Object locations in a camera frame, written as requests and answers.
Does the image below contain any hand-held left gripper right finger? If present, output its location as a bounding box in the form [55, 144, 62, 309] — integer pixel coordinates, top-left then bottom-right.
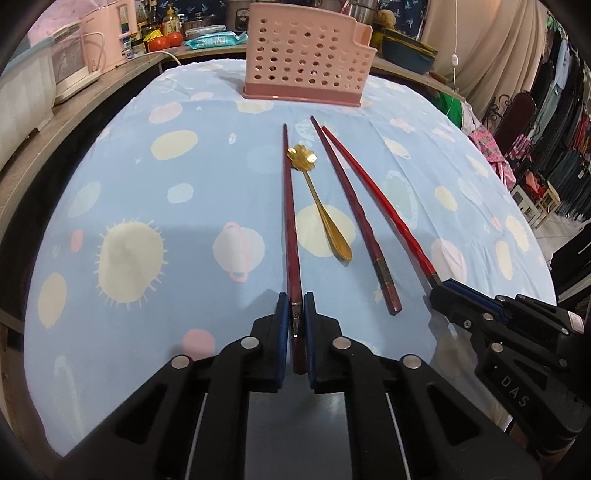
[302, 292, 541, 480]

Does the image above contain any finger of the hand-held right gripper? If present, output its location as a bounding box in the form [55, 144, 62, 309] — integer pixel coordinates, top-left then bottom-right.
[444, 279, 583, 339]
[429, 284, 571, 374]

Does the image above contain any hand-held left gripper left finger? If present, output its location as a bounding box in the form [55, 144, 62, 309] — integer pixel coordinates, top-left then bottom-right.
[55, 292, 289, 480]

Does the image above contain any dark maroon chopstick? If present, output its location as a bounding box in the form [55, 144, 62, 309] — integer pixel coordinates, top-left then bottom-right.
[281, 122, 306, 374]
[309, 115, 402, 317]

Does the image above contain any gold flower spoon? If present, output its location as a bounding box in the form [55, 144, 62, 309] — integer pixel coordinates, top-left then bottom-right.
[287, 144, 354, 266]

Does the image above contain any pink perforated utensil basket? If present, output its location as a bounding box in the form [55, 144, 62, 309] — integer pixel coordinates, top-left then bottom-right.
[241, 2, 374, 109]

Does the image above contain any white stool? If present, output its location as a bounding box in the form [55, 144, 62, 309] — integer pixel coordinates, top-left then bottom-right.
[510, 180, 561, 229]

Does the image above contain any pink floral cloth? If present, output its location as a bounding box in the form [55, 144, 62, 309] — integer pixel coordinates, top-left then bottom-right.
[468, 124, 518, 192]

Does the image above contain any row of hanging clothes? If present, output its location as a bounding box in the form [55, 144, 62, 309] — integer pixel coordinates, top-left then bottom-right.
[531, 14, 591, 222]

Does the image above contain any dark wooden chair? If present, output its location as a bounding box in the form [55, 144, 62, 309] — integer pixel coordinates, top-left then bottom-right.
[492, 91, 539, 155]

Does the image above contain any green bag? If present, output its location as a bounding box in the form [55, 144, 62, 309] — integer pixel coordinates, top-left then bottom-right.
[436, 90, 467, 130]

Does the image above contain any blue spotted tablecloth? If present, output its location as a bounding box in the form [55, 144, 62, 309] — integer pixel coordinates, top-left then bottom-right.
[25, 58, 557, 457]

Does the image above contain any dark blue rectangular basin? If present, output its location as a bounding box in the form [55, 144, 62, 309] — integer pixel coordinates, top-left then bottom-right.
[382, 34, 437, 75]

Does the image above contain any beige curtain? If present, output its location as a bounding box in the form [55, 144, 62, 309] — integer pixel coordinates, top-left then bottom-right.
[418, 0, 550, 116]

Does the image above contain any yellow rimmed container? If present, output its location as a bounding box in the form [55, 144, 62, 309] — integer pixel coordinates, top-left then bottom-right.
[381, 27, 439, 54]

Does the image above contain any blue wet wipes packet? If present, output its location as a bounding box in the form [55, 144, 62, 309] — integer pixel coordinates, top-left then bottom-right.
[185, 31, 247, 51]

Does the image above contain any stainless steel steamer pot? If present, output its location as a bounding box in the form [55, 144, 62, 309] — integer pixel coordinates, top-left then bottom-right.
[346, 0, 377, 24]

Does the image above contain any small lidded pot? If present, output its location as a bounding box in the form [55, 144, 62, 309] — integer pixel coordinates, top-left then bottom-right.
[185, 13, 218, 35]

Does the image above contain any silver rice cooker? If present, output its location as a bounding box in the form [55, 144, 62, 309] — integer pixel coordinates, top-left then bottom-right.
[228, 0, 252, 33]

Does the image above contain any yellow label sauce bottle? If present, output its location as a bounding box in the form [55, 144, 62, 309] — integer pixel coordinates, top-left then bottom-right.
[163, 4, 182, 35]

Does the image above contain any blue floral cloth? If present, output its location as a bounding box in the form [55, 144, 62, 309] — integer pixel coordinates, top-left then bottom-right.
[182, 0, 432, 35]

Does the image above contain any white countertop appliance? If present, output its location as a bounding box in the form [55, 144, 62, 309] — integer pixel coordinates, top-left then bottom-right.
[48, 23, 102, 106]

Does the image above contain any white storage box teal lid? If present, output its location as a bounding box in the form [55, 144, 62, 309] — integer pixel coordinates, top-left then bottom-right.
[0, 39, 56, 174]

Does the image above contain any pink kitchen appliance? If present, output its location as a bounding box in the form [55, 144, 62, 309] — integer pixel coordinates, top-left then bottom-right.
[81, 0, 141, 75]

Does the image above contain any pink floral sheet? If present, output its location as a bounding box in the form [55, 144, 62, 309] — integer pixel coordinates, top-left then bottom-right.
[14, 0, 107, 51]

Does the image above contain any white cable with switch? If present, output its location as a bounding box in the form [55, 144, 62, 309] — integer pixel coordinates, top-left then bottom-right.
[450, 0, 467, 116]

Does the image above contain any white power cord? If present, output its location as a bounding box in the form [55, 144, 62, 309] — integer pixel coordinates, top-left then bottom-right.
[152, 48, 185, 68]

